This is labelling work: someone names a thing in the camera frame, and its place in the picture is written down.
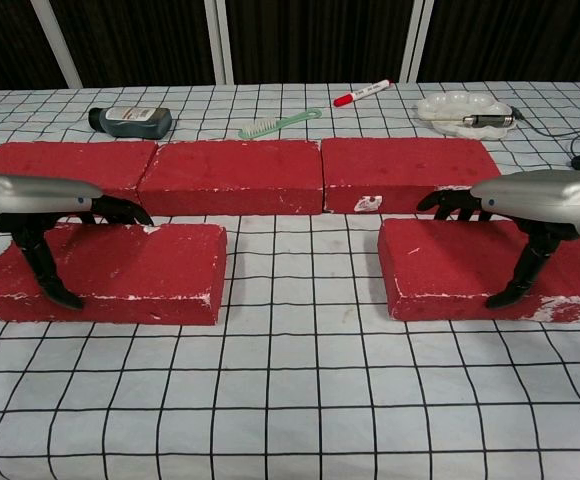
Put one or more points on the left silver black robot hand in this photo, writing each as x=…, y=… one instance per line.
x=35, y=192

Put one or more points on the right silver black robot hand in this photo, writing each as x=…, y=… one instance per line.
x=545, y=197

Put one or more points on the red brick with chipped paint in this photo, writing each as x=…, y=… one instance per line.
x=445, y=265

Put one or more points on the red foam brick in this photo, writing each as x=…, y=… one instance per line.
x=145, y=270
x=230, y=175
x=70, y=160

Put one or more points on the dark ink bottle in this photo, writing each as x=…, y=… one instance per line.
x=135, y=122

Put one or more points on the white flower paint palette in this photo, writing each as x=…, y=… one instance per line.
x=450, y=107

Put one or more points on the red brick with white sticker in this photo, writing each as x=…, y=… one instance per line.
x=395, y=165

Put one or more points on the red capped white marker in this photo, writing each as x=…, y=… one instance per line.
x=362, y=92

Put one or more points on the green plastic brush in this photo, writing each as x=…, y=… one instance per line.
x=257, y=130

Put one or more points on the white checked tablecloth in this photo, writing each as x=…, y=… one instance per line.
x=290, y=400

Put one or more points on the white metal frame post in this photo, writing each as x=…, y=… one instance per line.
x=57, y=45
x=415, y=40
x=220, y=40

